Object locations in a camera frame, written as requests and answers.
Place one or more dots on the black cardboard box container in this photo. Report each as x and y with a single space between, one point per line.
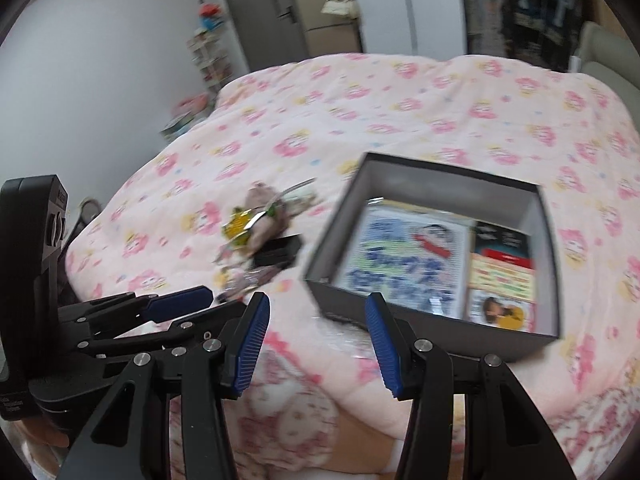
430 175

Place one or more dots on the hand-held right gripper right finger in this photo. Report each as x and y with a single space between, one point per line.
385 350

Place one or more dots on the stack of colourful boxes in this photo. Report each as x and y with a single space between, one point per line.
182 115

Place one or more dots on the pink cartoon printed blanket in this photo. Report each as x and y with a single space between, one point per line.
400 110

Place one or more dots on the person's left hand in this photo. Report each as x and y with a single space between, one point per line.
47 435

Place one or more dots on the clear wrapped trinket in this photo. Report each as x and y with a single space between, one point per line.
240 280

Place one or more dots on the red packet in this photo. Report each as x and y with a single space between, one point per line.
500 285

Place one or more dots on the beige padded headboard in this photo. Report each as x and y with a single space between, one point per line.
605 55

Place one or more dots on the white rack with toys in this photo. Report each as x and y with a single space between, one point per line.
210 60

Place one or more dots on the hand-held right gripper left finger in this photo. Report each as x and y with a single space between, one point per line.
250 345

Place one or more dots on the small black case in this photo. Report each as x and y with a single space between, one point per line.
277 252

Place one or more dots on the purple and black box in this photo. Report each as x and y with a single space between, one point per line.
500 237

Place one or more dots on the cartoon printed clear packet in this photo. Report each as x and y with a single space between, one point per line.
400 260

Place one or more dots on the white wardrobe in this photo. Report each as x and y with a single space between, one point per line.
415 5

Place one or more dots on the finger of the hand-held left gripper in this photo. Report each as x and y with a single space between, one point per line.
200 327
175 305

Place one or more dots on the yellow green snack packet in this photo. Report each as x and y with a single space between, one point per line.
265 210

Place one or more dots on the dark cluttered shelf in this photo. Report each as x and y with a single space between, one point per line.
525 10

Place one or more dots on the grey door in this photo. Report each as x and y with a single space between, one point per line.
255 15

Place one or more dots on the brown wooden cabinet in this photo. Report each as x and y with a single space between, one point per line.
330 35

